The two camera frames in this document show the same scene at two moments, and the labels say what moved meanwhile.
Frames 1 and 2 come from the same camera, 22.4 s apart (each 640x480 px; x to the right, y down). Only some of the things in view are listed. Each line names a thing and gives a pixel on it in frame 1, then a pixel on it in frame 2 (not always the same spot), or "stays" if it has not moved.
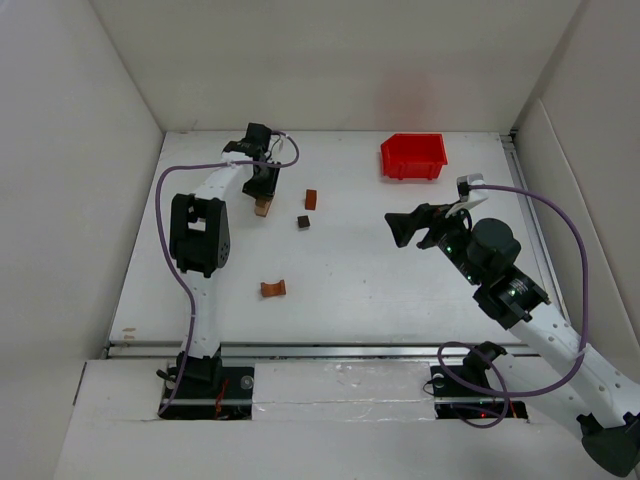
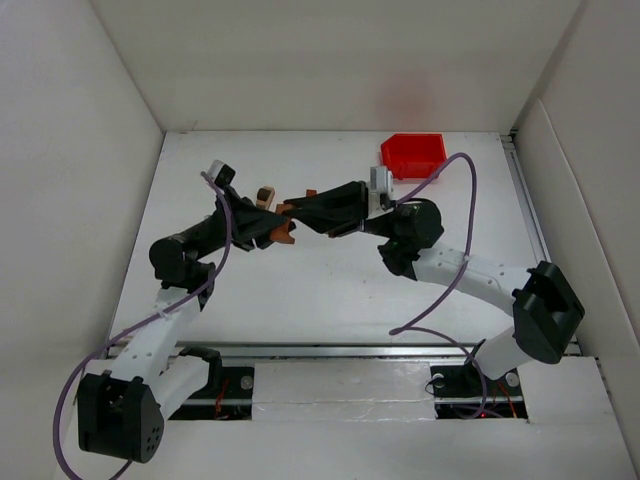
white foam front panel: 342,391 stays
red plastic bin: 413,156 stays
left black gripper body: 264,185 -> 229,215
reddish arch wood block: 275,289 -> 282,233
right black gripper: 430,227 -> 361,208
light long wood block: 262,206 stays
